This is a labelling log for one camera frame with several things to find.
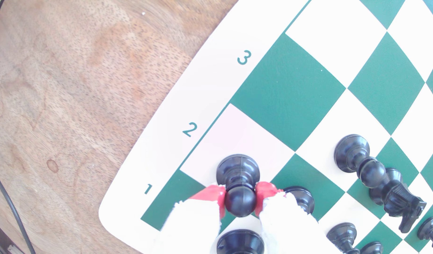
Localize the black chess knight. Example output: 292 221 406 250
369 168 427 234

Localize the thick black cable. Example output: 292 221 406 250
0 165 36 254

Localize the black chess pawn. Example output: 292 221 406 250
326 222 360 254
417 217 433 253
334 134 387 188
216 154 261 218
360 242 384 254

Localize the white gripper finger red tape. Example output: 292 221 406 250
255 181 340 254
157 184 227 254

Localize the black chess queen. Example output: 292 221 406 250
216 229 265 254

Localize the green and white chess mat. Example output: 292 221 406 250
98 0 433 254

